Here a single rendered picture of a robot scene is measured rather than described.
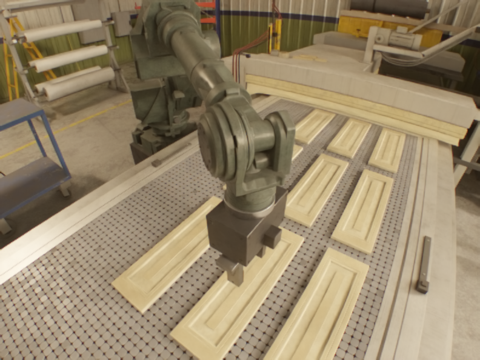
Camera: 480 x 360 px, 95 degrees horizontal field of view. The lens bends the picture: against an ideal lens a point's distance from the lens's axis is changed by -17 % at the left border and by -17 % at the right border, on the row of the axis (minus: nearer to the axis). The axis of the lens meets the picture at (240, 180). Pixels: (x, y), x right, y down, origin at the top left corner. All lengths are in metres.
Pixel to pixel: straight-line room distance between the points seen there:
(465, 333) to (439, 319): 1.21
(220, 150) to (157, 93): 1.80
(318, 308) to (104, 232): 1.01
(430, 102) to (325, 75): 0.94
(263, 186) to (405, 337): 0.78
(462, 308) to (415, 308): 1.40
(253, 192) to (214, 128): 0.18
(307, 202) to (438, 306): 0.75
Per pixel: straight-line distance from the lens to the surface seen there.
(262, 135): 0.59
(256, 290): 1.05
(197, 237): 1.20
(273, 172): 0.64
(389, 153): 2.04
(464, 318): 2.55
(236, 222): 0.67
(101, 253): 1.30
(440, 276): 1.41
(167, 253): 1.17
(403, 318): 1.16
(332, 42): 4.94
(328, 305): 1.05
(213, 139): 0.52
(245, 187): 0.60
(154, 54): 1.41
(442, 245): 1.55
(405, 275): 1.28
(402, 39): 3.31
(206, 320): 0.99
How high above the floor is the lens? 1.80
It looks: 37 degrees down
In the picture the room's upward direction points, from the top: straight up
